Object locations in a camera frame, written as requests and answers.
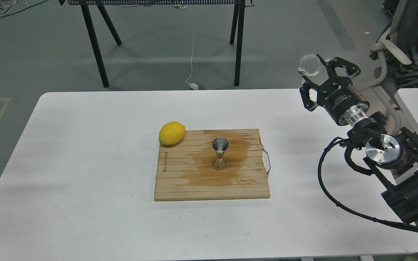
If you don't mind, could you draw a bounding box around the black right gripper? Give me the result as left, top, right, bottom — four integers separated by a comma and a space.
300, 54, 370, 126

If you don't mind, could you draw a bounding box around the steel double jigger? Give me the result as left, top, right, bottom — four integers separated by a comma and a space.
211, 137, 230, 171

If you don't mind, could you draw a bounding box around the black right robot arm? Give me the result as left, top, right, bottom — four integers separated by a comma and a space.
298, 54, 418, 233

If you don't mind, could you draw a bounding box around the wooden cutting board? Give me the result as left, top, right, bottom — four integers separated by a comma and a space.
154, 129, 270, 201

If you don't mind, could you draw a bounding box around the small clear glass cup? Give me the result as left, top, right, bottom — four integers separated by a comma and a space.
298, 54, 322, 76

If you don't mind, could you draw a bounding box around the yellow lemon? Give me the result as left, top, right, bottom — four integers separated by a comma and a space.
158, 121, 186, 145

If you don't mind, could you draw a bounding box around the white cable with plug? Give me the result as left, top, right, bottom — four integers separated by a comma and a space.
185, 38, 199, 90

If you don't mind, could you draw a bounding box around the black metal table frame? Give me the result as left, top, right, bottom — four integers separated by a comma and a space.
59, 0, 254, 88

